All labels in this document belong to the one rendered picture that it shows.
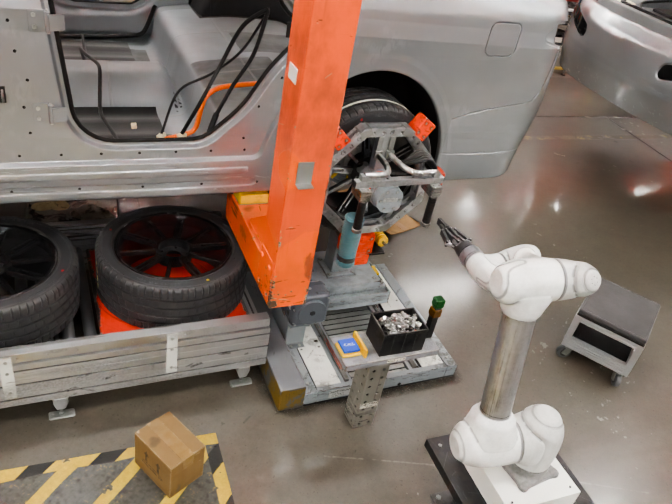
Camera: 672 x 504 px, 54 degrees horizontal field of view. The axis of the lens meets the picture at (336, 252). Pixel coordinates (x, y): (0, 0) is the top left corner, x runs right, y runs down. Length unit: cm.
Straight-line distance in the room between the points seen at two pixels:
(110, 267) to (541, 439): 178
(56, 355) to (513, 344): 165
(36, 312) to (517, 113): 234
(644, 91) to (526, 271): 306
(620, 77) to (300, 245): 310
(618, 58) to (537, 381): 246
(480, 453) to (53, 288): 169
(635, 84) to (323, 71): 312
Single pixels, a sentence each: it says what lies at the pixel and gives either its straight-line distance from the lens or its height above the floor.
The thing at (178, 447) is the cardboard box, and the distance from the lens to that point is 259.
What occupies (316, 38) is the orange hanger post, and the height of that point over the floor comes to 161.
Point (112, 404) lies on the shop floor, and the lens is 297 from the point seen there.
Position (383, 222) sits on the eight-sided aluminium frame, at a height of 62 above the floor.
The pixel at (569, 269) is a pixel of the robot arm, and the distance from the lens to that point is 205.
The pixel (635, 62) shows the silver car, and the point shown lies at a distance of 495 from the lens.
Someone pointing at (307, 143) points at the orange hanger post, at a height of 126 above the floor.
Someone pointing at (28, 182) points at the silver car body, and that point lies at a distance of 275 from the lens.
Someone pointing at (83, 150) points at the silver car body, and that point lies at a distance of 271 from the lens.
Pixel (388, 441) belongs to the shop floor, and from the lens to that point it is 296.
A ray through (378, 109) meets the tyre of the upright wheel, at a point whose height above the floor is 117.
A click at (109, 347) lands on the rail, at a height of 36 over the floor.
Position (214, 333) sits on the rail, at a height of 35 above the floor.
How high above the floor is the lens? 223
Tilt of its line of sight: 35 degrees down
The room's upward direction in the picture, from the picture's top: 12 degrees clockwise
